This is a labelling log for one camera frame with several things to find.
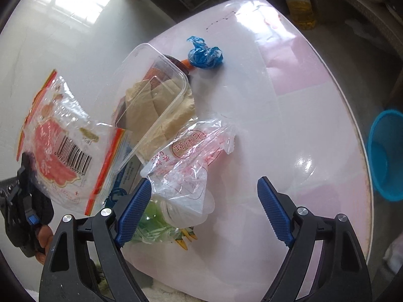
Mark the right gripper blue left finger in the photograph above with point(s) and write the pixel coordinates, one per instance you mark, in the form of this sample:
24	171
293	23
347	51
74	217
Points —
69	274

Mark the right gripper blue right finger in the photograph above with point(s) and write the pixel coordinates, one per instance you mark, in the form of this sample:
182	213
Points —
342	273

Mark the red snack bag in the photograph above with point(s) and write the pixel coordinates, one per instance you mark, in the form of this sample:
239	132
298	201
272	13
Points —
73	157

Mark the green plastic bottle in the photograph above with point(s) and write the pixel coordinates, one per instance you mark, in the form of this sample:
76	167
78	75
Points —
164	222

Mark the clear plastic container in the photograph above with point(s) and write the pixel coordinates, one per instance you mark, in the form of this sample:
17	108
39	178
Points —
110	104

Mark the blue white toothpaste box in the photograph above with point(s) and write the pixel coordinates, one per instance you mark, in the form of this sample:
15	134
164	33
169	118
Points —
120	176

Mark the left hand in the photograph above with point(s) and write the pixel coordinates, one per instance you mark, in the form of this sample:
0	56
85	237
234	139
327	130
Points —
45	237

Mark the clear printed plastic bag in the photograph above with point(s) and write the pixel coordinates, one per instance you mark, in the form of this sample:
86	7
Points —
178	171

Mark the blue plastic basket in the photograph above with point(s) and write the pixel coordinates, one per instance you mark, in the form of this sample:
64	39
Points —
384	152

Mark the brown paper napkin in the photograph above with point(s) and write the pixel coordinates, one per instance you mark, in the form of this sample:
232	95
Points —
144	116

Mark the blue plastic bag ball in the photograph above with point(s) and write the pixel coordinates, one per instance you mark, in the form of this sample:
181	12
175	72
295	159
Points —
202	56

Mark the cooking oil bottle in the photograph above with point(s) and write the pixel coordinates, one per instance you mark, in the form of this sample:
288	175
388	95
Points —
302	14

